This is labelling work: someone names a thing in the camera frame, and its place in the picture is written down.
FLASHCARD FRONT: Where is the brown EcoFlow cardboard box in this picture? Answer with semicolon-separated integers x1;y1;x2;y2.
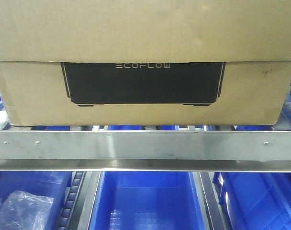
0;0;291;126

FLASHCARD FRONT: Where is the blue bin centre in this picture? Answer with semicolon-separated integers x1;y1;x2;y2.
89;171;205;230

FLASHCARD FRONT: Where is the blue bin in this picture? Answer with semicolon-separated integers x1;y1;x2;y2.
89;171;205;230
213;172;291;230
0;171;72;230

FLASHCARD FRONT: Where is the grey roller track right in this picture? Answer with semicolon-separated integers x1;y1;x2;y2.
199;172;225;230

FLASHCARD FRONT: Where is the grey roller track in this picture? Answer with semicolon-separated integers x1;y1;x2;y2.
56;171;86;230
199;172;225;230

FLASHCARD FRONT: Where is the blue bin left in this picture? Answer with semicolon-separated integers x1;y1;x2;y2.
0;171;72;230

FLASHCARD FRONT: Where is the grey roller track left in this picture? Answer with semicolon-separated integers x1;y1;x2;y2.
56;171;86;230

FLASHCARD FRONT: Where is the blue bin right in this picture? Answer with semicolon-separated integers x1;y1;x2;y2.
213;172;291;230

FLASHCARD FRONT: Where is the clear plastic bag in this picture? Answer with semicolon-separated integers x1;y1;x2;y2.
0;190;54;230

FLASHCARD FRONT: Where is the metal shelf front rail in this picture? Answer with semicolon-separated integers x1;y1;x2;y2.
0;131;291;172

